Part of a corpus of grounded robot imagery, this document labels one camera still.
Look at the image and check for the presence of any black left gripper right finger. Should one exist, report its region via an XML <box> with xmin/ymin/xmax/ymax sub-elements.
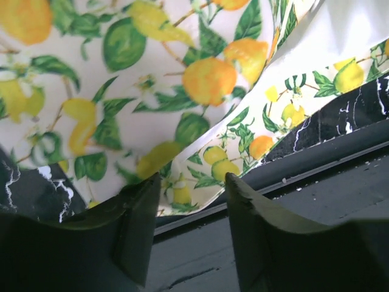
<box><xmin>225</xmin><ymin>173</ymin><xmax>388</xmax><ymax>291</ymax></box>

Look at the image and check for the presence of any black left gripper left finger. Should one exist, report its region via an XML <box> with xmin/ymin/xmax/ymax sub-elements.
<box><xmin>1</xmin><ymin>174</ymin><xmax>161</xmax><ymax>291</ymax></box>

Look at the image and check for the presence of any yellow floral cloth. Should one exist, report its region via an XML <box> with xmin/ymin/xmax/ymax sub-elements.
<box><xmin>1</xmin><ymin>1</ymin><xmax>388</xmax><ymax>221</ymax></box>

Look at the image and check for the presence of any black marbled mat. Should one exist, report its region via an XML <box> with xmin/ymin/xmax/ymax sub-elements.
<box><xmin>1</xmin><ymin>75</ymin><xmax>388</xmax><ymax>221</ymax></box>

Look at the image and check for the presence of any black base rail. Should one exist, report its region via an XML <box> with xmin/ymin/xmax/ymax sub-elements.
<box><xmin>146</xmin><ymin>120</ymin><xmax>388</xmax><ymax>291</ymax></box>

